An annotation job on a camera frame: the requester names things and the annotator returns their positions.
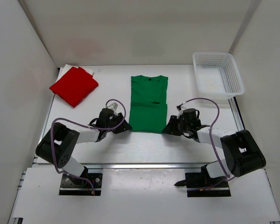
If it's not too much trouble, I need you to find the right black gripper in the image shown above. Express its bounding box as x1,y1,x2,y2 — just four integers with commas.
163,116,191,137

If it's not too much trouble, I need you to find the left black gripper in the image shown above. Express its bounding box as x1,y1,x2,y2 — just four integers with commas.
106,112,132,134

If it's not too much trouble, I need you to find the green t shirt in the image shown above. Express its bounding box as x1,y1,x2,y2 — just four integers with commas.
129,75,168,133

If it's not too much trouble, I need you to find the red t shirt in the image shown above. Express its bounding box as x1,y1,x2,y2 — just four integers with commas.
50,67,99,108

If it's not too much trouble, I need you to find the white t shirt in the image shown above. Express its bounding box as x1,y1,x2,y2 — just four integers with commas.
58,64,95,77

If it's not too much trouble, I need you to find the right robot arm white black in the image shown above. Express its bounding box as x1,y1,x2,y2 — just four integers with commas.
162,108,266,187

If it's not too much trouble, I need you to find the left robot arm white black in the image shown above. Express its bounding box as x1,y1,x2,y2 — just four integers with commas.
36,108,132,187

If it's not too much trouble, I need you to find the white plastic basket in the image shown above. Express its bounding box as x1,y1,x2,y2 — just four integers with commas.
193,52,244,100

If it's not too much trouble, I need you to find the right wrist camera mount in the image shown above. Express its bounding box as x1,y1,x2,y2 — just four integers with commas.
176,102,186,118

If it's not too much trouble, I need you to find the aluminium table rail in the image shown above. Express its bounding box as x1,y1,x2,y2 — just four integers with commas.
32,163,208,170

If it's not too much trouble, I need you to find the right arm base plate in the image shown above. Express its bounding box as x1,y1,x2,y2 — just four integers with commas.
174,165,231,197

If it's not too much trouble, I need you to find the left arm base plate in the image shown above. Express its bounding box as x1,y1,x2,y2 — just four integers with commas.
59,169,103,196

